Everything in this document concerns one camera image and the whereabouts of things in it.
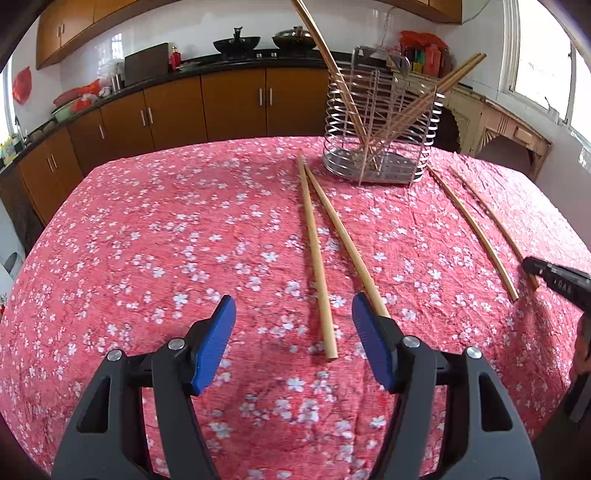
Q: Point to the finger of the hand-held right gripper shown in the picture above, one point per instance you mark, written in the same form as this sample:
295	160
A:
535	266

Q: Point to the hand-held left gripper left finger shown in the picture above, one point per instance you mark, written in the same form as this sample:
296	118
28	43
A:
214	341

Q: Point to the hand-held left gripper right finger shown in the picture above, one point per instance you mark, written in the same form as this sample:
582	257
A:
369	337

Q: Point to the person's right hand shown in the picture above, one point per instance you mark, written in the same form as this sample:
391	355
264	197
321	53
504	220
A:
582	344

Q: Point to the red floral tablecloth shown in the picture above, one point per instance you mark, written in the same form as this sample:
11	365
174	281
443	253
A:
184	230

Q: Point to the cream wooden side table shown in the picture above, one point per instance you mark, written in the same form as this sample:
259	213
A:
498	120

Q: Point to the dark sauce bottle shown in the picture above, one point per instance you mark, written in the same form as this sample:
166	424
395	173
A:
448	64

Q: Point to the large red plastic bottle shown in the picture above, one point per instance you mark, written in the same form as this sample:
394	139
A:
435	60

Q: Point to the brown wooden base cabinets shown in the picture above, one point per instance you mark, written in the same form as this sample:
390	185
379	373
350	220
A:
175	106

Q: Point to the red plastic bag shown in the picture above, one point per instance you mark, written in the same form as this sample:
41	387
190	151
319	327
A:
87	94
422	39
21	85

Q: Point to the pale green basin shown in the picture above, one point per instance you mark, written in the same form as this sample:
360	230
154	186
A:
62	113

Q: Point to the small plate with food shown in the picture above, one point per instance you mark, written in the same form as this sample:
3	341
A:
189	65

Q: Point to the black kitchen countertop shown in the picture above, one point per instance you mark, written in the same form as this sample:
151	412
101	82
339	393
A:
231	64

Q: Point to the steel cup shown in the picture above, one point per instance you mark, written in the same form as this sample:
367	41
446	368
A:
116	82

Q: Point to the yellow detergent bottle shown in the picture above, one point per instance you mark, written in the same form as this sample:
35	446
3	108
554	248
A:
7	152

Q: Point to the dark wooden cutting board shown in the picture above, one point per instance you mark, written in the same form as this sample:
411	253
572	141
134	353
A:
147	64

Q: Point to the small red glass bottle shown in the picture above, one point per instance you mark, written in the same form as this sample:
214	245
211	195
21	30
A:
175	59

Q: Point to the red basin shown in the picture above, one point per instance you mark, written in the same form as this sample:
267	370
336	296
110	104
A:
67	96

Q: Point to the black gas stove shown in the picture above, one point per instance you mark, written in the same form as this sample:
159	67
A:
268	54

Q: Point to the white plastic bag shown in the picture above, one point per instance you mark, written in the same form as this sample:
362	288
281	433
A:
111	68

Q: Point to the black wok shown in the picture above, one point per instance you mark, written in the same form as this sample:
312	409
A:
235	46

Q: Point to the dark pot with lid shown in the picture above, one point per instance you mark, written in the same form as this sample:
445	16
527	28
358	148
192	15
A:
291	40

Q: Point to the plain sliding window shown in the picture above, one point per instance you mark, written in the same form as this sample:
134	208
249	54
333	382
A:
4	101

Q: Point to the brown wooden wall cabinets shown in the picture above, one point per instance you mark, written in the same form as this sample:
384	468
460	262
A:
69	27

